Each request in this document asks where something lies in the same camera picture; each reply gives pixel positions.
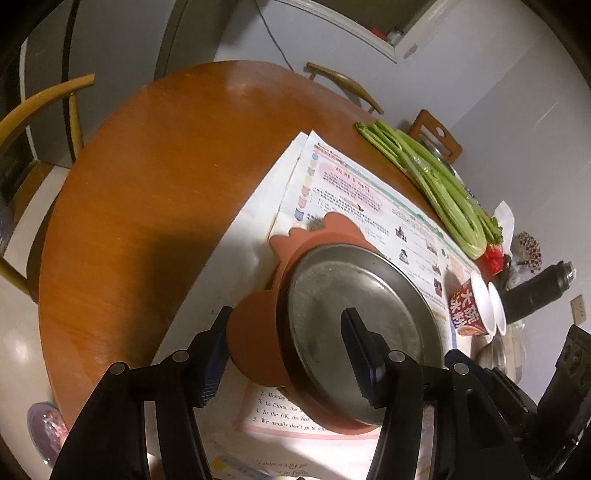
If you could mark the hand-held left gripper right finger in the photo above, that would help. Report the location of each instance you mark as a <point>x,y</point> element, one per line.
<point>364,364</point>

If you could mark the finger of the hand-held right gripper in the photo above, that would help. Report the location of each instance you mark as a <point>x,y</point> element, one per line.
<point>508,392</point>

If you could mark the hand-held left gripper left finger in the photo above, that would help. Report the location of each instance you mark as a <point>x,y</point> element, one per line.
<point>214,364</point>

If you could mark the steel bowl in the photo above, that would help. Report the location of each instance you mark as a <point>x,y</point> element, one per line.
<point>496,355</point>

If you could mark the orange crab-shaped plate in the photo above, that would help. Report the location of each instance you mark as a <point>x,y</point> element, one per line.
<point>251,332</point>

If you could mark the round steel plate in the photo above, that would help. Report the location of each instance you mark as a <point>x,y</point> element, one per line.
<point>323,300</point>

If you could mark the red and white paper bowl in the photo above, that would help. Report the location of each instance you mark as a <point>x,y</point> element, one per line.
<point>466,304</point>
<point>499,309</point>

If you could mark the black thermos flask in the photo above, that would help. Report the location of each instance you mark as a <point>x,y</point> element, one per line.
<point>531,290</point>

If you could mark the red tissue packet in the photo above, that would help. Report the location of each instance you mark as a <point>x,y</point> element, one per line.
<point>494,258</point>

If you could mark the dotted patterned pouch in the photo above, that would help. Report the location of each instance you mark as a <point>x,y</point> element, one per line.
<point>531,249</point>

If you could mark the printed newspaper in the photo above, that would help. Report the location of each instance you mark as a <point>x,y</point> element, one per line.
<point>360,198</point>

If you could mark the purple round dish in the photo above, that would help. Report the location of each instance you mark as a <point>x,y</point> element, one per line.
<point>44,429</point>

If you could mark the green celery bunch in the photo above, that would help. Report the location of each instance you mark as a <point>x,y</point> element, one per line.
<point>461,184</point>
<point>434,194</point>

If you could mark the steel basin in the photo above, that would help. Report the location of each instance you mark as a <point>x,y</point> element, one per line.
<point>441,154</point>

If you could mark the brown chair with cutout back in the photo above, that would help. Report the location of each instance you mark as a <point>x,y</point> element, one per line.
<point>429,122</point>

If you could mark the yellow bentwood chair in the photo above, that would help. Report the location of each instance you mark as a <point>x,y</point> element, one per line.
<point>341,78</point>
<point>37,104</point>

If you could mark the small white jar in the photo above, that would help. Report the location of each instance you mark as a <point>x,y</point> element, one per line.
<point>396,36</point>

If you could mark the grey refrigerator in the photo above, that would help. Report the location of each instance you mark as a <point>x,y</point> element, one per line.
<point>115,37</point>

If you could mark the wall socket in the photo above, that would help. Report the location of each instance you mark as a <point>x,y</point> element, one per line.
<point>578,311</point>

